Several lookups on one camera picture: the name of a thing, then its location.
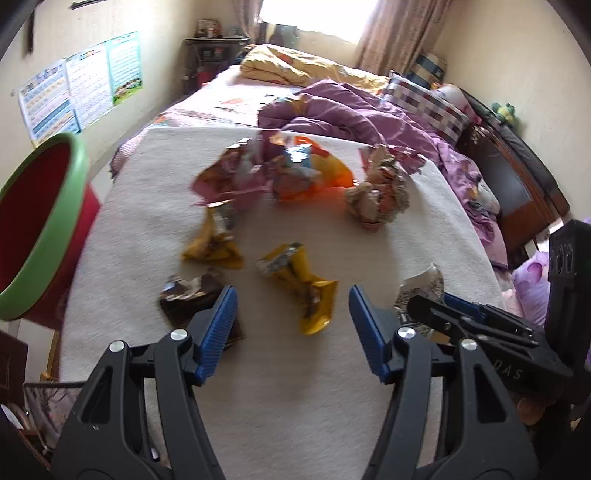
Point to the dark brown wrapper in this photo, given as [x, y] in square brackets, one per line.
[189, 300]

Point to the blue bordered alphabet poster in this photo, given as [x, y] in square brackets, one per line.
[46, 106]

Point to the green bordered chart poster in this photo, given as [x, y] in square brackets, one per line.
[124, 69]

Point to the purple soft item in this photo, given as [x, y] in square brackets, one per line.
[531, 290]

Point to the colourful small box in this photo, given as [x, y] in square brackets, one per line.
[207, 27]

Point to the blue plaid cushion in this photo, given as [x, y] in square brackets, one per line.
[429, 69]

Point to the white cartoon pillow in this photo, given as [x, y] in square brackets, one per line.
[482, 196]

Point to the white chart poster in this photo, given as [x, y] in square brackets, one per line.
[90, 87]

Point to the pink pillow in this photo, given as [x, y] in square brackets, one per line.
[455, 97]

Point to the dark side table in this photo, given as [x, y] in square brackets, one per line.
[214, 50]

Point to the purple quilt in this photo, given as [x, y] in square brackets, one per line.
[351, 120]

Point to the black wall rail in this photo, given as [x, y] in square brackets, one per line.
[83, 3]

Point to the silver white wrapper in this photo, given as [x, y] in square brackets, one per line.
[420, 284]

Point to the bed with pink bedspread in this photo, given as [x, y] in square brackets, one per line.
[203, 110]

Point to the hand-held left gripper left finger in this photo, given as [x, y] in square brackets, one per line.
[217, 330]

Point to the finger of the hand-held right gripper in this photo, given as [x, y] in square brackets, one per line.
[466, 304]
[438, 318]

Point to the dark wooden headboard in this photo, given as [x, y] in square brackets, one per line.
[512, 175]

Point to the white fleece blanket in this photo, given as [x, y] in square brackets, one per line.
[277, 221]

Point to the beige patterned curtain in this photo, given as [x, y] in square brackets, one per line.
[401, 32]
[247, 18]

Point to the yellow brown snack wrapper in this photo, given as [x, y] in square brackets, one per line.
[300, 286]
[212, 244]

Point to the pink snack wrapper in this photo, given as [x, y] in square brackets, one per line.
[221, 180]

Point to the bright window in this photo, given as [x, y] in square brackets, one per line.
[318, 16]

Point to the black tassel wall hanging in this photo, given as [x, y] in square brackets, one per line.
[30, 32]

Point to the green plush toy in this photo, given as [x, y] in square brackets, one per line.
[504, 114]

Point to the red bin with green rim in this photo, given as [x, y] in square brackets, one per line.
[32, 207]

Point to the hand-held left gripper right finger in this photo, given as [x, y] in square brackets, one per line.
[367, 334]

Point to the checked pillow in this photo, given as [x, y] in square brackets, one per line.
[425, 108]

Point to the person's right hand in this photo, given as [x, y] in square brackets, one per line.
[538, 410]

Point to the foil wrapper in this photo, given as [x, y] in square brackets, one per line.
[378, 194]

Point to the red container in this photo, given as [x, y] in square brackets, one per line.
[204, 76]

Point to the orange snack wrapper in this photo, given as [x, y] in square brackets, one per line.
[318, 173]

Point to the brown wooden furniture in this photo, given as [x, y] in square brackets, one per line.
[11, 364]

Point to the grey green bag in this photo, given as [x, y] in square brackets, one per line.
[284, 34]

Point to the yellow quilt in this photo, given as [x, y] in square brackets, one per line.
[300, 67]

